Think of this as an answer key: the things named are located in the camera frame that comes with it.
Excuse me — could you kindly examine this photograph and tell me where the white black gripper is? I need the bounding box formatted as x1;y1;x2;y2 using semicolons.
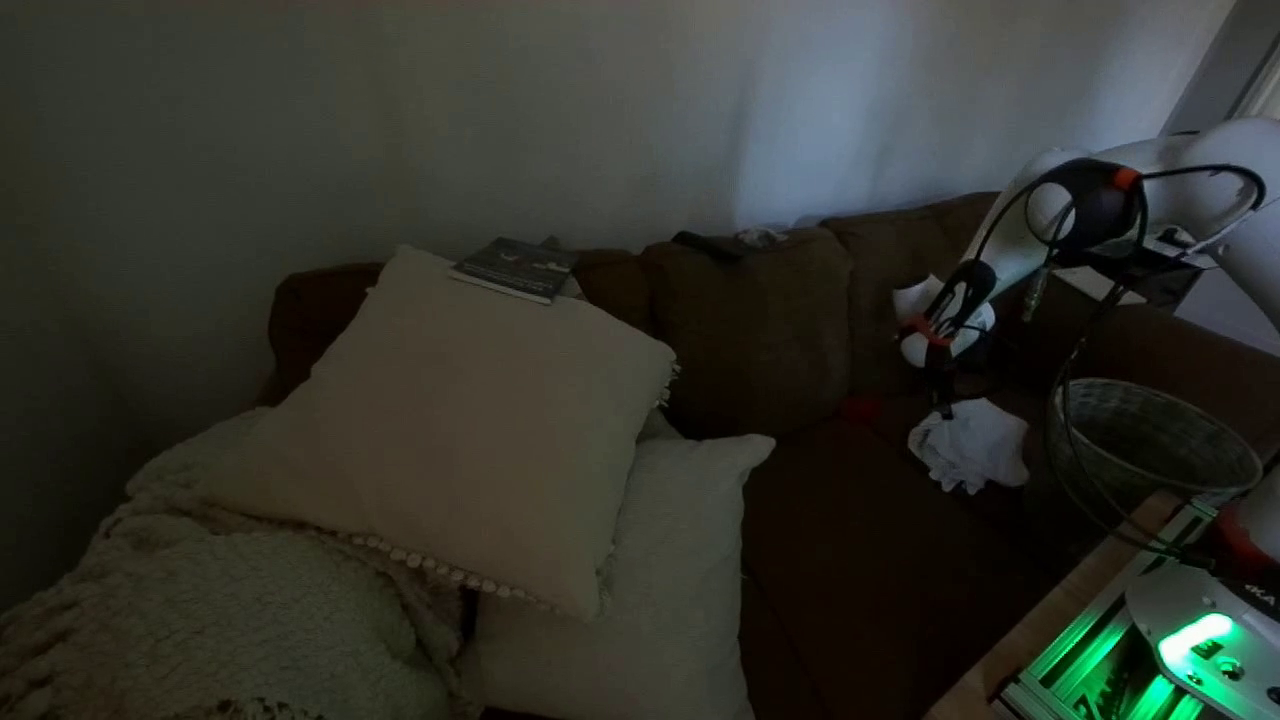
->
893;261;996;366

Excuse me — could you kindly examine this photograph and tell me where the white towel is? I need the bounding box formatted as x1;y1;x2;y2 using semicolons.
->
907;398;1029;496

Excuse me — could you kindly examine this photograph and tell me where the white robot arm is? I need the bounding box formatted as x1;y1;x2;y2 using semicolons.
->
895;115;1280;366

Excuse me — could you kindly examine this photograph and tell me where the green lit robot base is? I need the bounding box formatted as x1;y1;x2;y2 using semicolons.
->
994;474;1280;720

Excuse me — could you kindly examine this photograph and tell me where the grey woven laundry basket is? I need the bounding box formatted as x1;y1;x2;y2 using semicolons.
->
1048;377;1263;528

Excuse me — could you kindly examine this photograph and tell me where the brown sofa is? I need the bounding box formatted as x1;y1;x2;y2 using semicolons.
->
270;190;1280;720

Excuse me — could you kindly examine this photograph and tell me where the dark remote on sofa back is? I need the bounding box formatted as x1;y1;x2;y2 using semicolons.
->
673;227;789;261

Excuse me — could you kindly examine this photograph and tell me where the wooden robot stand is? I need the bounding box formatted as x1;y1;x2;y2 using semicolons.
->
923;490;1184;720

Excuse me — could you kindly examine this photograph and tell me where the dark book on sofa back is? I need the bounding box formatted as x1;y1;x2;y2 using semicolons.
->
451;234;576;303

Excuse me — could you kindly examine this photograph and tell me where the white pillow underneath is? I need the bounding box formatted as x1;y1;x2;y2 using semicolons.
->
462;430;778;720

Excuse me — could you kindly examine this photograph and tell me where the white square pillow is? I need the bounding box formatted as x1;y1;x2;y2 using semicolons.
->
246;244;680;624

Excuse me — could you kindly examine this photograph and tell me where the cream knitted blanket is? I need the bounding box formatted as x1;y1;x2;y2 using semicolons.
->
0;403;473;720

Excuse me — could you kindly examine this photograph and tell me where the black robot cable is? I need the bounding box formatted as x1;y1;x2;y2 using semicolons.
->
932;156;1273;417

